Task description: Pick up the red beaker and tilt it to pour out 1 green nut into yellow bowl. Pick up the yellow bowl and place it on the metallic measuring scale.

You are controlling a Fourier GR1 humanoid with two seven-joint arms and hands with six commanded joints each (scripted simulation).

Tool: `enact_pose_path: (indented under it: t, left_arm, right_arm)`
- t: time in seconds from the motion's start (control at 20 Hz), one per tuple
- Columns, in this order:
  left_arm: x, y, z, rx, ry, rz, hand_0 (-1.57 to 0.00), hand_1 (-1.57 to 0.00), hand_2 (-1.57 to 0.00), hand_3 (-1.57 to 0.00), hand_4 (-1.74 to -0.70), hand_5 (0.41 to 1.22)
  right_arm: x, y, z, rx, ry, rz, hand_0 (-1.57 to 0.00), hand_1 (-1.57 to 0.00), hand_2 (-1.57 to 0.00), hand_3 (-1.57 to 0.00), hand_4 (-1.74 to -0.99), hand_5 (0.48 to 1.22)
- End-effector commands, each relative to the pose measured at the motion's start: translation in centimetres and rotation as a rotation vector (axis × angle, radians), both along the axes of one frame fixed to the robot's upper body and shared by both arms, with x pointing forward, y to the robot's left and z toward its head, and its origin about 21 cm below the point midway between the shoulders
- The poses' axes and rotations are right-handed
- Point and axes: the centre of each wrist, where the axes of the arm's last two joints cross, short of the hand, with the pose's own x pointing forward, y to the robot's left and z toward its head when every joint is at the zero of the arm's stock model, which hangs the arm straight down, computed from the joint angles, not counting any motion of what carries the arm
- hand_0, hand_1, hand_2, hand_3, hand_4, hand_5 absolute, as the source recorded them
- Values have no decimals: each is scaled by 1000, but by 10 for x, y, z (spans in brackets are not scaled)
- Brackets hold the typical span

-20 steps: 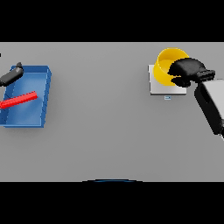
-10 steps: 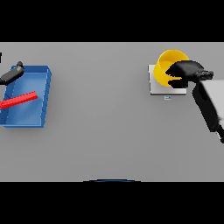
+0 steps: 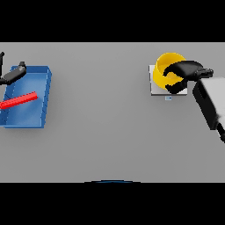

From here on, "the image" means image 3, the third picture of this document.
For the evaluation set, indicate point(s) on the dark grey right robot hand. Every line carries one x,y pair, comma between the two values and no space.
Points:
187,70

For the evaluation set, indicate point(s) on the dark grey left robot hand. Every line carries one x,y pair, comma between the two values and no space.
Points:
13,74

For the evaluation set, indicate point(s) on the yellow bowl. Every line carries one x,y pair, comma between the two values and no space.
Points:
164,73

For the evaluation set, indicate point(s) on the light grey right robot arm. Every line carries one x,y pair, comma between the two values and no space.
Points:
211,99

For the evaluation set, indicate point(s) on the red beaker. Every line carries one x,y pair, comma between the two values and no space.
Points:
20,100

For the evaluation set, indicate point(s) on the pale square measuring scale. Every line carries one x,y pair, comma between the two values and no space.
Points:
155,91

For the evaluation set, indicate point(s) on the blue tray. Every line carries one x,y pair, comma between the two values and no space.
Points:
26,114

